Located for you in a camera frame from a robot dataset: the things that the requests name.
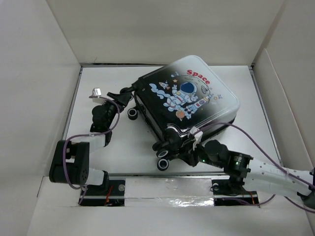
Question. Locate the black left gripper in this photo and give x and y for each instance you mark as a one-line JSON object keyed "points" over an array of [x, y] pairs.
{"points": [[121, 99]]}

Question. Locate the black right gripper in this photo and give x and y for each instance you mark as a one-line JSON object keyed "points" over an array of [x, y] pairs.
{"points": [[189, 156]]}

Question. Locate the black suitcase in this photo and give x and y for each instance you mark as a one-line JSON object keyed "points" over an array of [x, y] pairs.
{"points": [[178, 96]]}

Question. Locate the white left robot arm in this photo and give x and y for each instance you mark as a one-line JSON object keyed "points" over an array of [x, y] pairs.
{"points": [[71, 160]]}

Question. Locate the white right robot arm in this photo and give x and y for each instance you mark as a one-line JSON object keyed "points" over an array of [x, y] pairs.
{"points": [[251, 174]]}

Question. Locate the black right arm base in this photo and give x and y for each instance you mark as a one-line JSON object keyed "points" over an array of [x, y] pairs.
{"points": [[228, 194]]}

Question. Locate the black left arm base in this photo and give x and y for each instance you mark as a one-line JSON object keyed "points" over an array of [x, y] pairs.
{"points": [[113, 195]]}

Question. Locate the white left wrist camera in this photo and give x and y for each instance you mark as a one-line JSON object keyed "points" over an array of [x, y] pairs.
{"points": [[97, 97]]}

